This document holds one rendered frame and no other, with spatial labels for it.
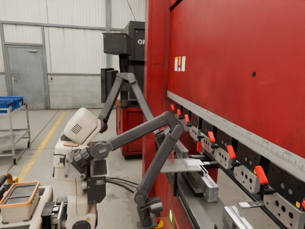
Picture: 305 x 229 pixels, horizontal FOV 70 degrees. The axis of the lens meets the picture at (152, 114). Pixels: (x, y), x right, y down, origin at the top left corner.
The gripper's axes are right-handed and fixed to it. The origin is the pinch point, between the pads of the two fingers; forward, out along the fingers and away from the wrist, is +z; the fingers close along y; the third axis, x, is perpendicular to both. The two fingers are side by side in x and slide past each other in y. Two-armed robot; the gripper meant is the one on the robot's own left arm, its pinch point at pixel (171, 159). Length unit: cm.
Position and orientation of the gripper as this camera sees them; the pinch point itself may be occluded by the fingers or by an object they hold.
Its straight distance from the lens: 150.5
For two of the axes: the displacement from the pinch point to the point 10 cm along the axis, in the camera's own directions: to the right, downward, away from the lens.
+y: -1.5, -2.3, 9.6
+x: -8.8, 4.7, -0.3
